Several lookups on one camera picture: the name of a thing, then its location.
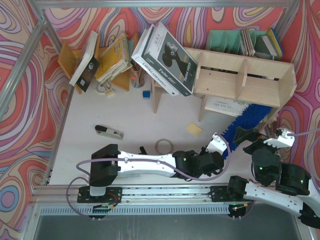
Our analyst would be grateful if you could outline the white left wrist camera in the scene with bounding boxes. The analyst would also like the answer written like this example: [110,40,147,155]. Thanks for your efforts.
[205,132,227,155]

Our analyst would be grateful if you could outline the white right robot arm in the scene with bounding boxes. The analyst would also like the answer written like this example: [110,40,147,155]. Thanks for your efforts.
[226,126,320,229]

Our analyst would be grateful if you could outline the spiral notebook under shelf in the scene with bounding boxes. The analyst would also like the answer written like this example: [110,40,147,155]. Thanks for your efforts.
[204,96,250,117]

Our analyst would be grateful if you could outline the white Chokladfabriken book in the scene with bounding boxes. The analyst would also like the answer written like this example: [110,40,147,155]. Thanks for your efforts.
[131,24,180,96]

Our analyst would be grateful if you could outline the black white Twins story book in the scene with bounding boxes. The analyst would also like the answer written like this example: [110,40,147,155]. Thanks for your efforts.
[142,22,198,97]

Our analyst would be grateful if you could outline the white book with black cover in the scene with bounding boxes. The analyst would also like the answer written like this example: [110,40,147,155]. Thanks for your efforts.
[69,31,100,92]

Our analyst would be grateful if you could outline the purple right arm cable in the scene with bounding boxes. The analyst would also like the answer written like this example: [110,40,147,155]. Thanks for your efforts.
[287,126,320,176]

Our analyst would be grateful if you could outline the black T-shaped plastic piece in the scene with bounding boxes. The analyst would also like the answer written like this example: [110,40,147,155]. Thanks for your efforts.
[139,146,147,155]

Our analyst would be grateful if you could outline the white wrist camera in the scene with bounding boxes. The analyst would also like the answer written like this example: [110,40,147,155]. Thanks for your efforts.
[205,132,227,155]
[263,128,295,149]

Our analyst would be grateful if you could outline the wooden bookshelf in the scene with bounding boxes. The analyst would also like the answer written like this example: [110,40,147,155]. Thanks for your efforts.
[151,46,297,134]

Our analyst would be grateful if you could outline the padlock with ring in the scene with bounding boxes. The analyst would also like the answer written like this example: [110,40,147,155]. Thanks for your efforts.
[96,83,115,96]

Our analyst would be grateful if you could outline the masking tape roll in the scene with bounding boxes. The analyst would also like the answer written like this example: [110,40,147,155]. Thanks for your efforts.
[154,138,174,155]

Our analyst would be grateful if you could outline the blue yellow book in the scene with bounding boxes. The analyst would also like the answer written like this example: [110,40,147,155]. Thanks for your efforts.
[266,28,284,61]

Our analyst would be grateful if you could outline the yellow sticky note pad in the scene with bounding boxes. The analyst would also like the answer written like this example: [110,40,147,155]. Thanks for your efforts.
[186,123,203,137]

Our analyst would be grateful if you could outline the grey book in organiser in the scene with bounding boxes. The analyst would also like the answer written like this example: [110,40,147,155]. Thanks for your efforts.
[254,35,278,60]

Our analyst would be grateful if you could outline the blue stamp block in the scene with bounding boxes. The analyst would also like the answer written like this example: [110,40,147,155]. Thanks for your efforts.
[142,90,151,99]

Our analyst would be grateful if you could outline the blue microfibre duster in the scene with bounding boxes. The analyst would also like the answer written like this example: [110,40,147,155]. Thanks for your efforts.
[221,103,272,152]

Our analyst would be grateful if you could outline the yellow worn books stack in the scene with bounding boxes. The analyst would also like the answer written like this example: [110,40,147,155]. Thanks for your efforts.
[96,32,132,85]

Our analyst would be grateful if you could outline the yellow wooden book stand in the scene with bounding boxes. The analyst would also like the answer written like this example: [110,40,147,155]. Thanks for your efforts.
[58,33,139,94]

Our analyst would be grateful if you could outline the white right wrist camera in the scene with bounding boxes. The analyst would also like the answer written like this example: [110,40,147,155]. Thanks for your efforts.
[263,128,295,149]

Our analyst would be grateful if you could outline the pencils bundle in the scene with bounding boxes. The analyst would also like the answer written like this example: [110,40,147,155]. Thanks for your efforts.
[129,68,145,89]

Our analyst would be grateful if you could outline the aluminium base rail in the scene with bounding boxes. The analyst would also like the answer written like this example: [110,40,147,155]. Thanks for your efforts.
[32,182,306,216]

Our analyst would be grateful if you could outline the green desk organiser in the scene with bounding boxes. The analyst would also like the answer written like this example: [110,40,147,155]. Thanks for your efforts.
[205,30,274,60]

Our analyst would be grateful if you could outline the brown card stack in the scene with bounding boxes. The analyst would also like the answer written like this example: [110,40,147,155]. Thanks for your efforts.
[240,28,256,57]

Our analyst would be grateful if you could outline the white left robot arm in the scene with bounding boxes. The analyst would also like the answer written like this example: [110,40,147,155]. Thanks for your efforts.
[89,141,227,197]

